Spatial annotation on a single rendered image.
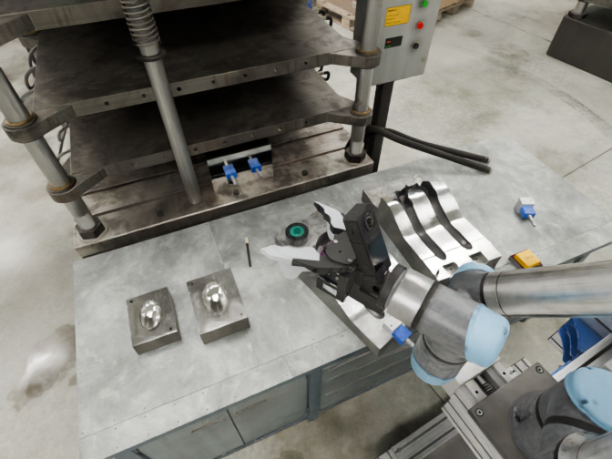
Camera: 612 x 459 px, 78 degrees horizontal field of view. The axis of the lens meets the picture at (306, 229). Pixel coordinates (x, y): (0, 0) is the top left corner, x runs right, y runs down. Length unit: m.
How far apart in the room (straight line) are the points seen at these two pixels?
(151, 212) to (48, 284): 1.20
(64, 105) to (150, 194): 0.52
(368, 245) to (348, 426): 1.52
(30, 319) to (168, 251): 1.30
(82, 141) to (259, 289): 0.89
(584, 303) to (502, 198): 1.21
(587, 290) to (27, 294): 2.64
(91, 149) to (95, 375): 0.81
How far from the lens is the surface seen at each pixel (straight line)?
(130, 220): 1.69
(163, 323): 1.27
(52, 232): 3.03
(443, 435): 1.83
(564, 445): 0.76
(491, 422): 0.99
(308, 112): 1.66
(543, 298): 0.64
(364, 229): 0.52
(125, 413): 1.26
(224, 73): 1.43
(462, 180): 1.82
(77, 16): 1.36
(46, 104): 1.46
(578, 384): 0.83
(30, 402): 2.40
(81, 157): 1.64
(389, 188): 1.59
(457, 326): 0.55
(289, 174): 1.74
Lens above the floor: 1.92
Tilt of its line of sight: 49 degrees down
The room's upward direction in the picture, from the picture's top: straight up
